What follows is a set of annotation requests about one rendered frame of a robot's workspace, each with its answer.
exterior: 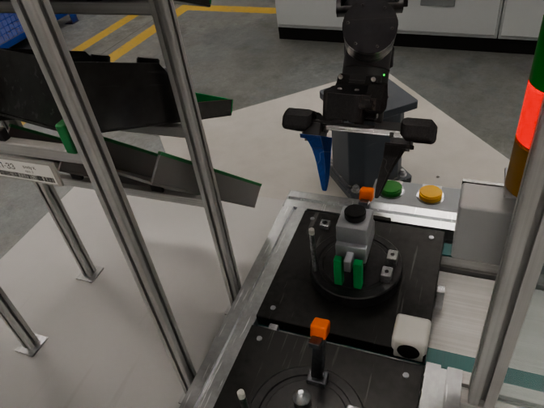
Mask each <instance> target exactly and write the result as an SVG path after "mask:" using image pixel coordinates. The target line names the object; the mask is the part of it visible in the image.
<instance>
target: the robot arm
mask: <svg viewBox="0 0 544 408"><path fill-rule="evenodd" d="M407 6H408V0H336V15H337V17H344V20H343V22H342V33H343V38H344V62H343V68H342V74H339V75H338V80H337V82H336V85H334V86H332V87H329V88H327V89H325V90H324V95H323V116H322V115H321V114H320V113H318V112H315V111H312V110H311V109H304V108H288V109H287V110H286V111H285V113H284V114H283V122H282V126H283V128H284V129H287V130H295V131H301V132H302V134H300V137H301V138H304V141H308V142H309V144H310V146H311V148H312V151H313V154H314V156H315V159H316V162H317V170H318V173H319V177H320V182H321V188H322V190H323V191H326V190H327V187H328V183H329V169H330V158H331V147H332V138H330V137H327V133H329V130H332V131H342V132H350V133H359V134H375V135H384V136H389V138H390V142H386V143H385V149H384V155H383V159H382V162H381V166H380V171H379V175H378V178H377V182H376V191H375V198H378V197H379V196H380V194H381V192H382V190H383V188H384V187H385V184H386V182H387V180H388V179H389V176H390V174H391V172H392V171H393V168H394V166H395V165H396V163H397V162H398V160H399V159H400V158H401V156H402V154H403V153H404V152H405V151H410V150H414V146H413V142H416V143H424V144H433V143H434V142H435V141H436V135H437V129H438V127H437V125H436V124H435V122H434V121H433V120H432V119H422V118H412V117H406V118H404V119H403V120H402V123H400V122H390V121H383V116H384V111H385V110H386V106H387V99H388V98H389V95H388V80H389V68H391V67H393V55H394V46H393V44H394V41H395V38H396V35H397V28H398V19H397V15H396V14H397V13H402V12H403V7H407ZM344 121H349V122H353V123H354V124H350V123H343V122H344ZM365 121H371V122H374V123H375V125H364V122H365Z"/></svg>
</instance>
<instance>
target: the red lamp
mask: <svg viewBox="0 0 544 408"><path fill-rule="evenodd" d="M543 94H544V92H542V91H539V90H538V89H536V88H535V87H534V86H533V85H532V84H531V83H530V82H529V81H528V84H527V88H526V92H525V98H524V102H523V105H522V110H521V115H520V120H519V123H518V126H517V131H516V138H517V140H518V141H519V142H520V143H521V144H522V145H523V146H524V147H526V148H528V149H529V148H530V145H531V142H532V138H533V132H534V129H535V125H536V122H537V119H538V114H539V110H540V107H541V103H542V97H543Z"/></svg>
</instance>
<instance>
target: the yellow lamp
mask: <svg viewBox="0 0 544 408"><path fill-rule="evenodd" d="M528 154H529V149H528V148H526V147H524V146H523V145H522V144H521V143H520V142H519V141H518V140H517V138H516V137H515V140H514V144H513V148H512V154H511V158H510V161H509V165H508V171H507V176H506V179H505V185H506V188H507V190H508V191H509V192H510V193H511V194H512V195H514V196H515V197H517V195H518V192H519V188H520V185H521V179H522V176H523V173H524V170H525V164H526V160H527V157H528Z"/></svg>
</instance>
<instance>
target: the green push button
mask: <svg viewBox="0 0 544 408"><path fill-rule="evenodd" d="M401 193H402V185H401V184H400V183H399V182H397V181H387V182H386V184H385V187H384V188H383V190H382V192H381V194H382V195H384V196H386V197H389V198H394V197H397V196H399V195H400V194H401Z"/></svg>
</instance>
